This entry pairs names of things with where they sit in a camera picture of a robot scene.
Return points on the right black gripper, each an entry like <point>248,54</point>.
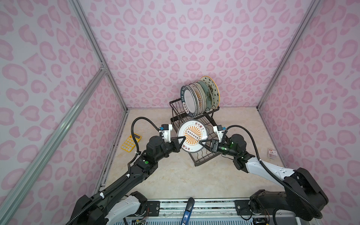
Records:
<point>202,143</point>

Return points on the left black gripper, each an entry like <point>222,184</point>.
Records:
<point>176,145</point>

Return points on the orange sunburst plate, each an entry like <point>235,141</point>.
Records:
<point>200,95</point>
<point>194,131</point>

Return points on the white plate dark green rim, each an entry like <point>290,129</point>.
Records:
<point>189,101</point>

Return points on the light green flower plate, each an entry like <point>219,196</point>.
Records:
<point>208,94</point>

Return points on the cream floral plate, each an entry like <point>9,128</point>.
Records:
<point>206,96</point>

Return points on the star pattern cartoon plate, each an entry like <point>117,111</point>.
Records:
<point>215,94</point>

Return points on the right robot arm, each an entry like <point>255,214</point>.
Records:
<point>302,195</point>

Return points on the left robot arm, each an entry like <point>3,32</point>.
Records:
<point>108,206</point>

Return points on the yellow calculator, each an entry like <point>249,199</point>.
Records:
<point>129,143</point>

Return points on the black wire dish rack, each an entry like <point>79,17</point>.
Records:
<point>179,116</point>

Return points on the aluminium mounting rail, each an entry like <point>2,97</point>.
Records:
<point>218,211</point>

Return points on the blue handled tool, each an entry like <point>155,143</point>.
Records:
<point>188,211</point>

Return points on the aluminium frame bar right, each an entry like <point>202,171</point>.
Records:
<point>304,24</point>

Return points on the aluminium frame bars left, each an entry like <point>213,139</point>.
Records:
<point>59,113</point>

